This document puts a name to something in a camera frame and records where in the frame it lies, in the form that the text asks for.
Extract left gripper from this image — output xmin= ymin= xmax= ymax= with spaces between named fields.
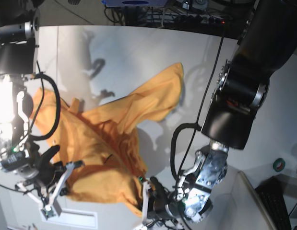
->
xmin=141 ymin=143 xmax=228 ymax=225

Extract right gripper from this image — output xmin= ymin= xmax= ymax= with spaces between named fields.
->
xmin=0 ymin=135 xmax=84 ymax=204

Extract yellow t-shirt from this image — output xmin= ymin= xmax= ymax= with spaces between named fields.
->
xmin=29 ymin=62 xmax=185 ymax=219

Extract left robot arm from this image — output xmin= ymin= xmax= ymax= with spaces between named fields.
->
xmin=55 ymin=0 xmax=297 ymax=222

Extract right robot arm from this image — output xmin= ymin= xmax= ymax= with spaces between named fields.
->
xmin=0 ymin=0 xmax=60 ymax=186

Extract white label plate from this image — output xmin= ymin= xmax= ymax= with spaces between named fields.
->
xmin=40 ymin=208 xmax=98 ymax=230

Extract black keyboard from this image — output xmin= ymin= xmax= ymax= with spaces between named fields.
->
xmin=255 ymin=177 xmax=292 ymax=230

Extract green tape roll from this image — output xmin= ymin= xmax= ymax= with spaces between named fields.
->
xmin=273 ymin=158 xmax=285 ymax=173

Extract blue box at top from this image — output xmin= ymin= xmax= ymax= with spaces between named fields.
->
xmin=102 ymin=0 xmax=167 ymax=7

